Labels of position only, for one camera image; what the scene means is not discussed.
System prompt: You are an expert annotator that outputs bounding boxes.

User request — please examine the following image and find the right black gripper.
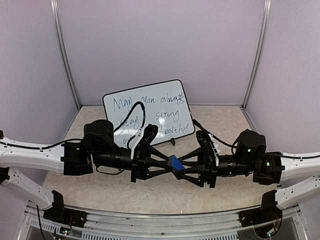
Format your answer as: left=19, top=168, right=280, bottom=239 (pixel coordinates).
left=175, top=147, right=255, bottom=189

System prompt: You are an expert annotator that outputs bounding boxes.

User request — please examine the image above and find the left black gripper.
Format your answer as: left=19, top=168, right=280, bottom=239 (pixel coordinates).
left=92, top=146, right=174, bottom=184

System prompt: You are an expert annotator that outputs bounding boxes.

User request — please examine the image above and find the black whiteboard eraser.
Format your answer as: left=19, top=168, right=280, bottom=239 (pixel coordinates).
left=167, top=155, right=185, bottom=180

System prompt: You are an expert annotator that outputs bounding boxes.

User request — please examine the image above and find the small whiteboard with wire stand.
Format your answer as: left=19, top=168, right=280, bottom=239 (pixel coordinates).
left=102, top=79, right=195, bottom=147

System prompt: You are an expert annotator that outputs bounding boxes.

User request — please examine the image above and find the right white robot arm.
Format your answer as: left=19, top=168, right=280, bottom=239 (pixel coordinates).
left=171, top=129, right=320, bottom=222

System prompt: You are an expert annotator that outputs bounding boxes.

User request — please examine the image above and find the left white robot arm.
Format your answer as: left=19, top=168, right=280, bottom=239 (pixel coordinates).
left=0, top=119, right=174, bottom=223

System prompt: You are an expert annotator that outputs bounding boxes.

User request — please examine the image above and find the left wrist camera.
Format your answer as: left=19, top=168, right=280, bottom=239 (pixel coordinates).
left=130, top=124, right=158, bottom=160

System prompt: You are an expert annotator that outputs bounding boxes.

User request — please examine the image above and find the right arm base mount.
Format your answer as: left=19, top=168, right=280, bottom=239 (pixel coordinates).
left=238, top=206, right=283, bottom=227

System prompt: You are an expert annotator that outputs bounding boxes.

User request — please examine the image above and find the front aluminium rail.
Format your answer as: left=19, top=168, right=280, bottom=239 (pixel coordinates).
left=17, top=204, right=310, bottom=240

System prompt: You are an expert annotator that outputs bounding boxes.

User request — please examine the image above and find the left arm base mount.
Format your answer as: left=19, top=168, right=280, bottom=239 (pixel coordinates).
left=43, top=206, right=88, bottom=228

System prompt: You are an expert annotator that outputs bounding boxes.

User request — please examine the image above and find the right aluminium corner post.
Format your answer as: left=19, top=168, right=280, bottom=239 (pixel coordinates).
left=241, top=0, right=272, bottom=112

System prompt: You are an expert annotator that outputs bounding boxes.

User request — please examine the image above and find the aluminium corner post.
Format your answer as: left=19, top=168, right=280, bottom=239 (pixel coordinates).
left=241, top=0, right=272, bottom=112
left=50, top=0, right=82, bottom=111

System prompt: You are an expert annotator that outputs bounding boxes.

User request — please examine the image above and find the left aluminium corner post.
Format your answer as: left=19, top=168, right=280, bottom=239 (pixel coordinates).
left=50, top=0, right=82, bottom=111

